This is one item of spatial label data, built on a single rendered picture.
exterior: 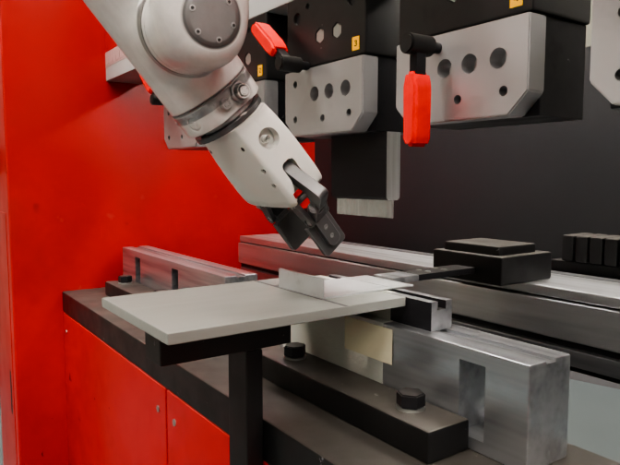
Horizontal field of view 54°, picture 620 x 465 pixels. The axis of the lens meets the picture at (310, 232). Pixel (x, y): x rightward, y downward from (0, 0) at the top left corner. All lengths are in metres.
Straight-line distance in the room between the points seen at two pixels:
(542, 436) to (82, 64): 1.20
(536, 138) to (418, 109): 0.64
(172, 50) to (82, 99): 0.97
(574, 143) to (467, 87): 0.59
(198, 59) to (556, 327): 0.57
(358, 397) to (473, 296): 0.34
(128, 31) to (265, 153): 0.16
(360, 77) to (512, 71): 0.19
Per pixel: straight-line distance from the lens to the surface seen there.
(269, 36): 0.75
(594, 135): 1.11
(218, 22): 0.49
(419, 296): 0.67
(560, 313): 0.84
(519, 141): 1.19
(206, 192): 1.54
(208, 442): 0.80
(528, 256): 0.86
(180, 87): 0.56
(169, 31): 0.49
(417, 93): 0.55
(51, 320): 1.46
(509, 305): 0.88
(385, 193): 0.67
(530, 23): 0.52
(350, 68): 0.67
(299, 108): 0.75
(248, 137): 0.57
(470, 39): 0.56
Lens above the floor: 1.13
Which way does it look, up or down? 5 degrees down
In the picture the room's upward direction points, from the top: straight up
